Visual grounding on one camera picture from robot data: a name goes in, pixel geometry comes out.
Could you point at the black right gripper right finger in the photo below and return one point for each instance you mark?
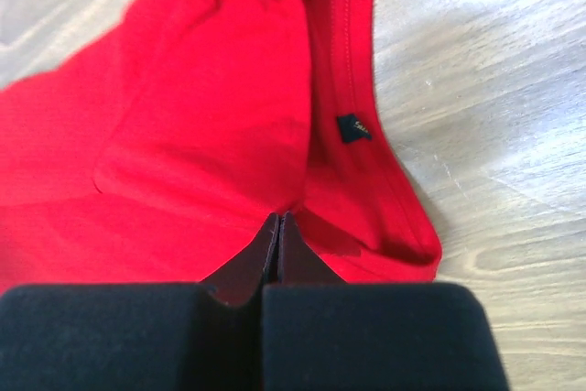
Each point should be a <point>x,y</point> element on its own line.
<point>320,333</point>

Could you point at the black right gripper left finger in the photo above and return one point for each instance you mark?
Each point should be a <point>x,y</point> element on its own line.
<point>170,336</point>

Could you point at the red t shirt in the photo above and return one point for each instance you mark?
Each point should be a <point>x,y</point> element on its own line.
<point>155,153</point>

